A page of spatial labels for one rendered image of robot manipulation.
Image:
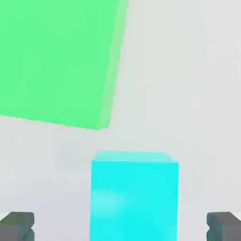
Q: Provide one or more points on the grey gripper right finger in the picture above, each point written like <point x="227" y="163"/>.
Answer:
<point x="226" y="226"/>

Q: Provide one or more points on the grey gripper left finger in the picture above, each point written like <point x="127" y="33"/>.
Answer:
<point x="15" y="226"/>

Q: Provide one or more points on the small cyan cube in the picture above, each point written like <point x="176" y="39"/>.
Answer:
<point x="134" y="199"/>

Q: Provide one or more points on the large green box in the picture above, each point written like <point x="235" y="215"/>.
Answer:
<point x="54" y="60"/>

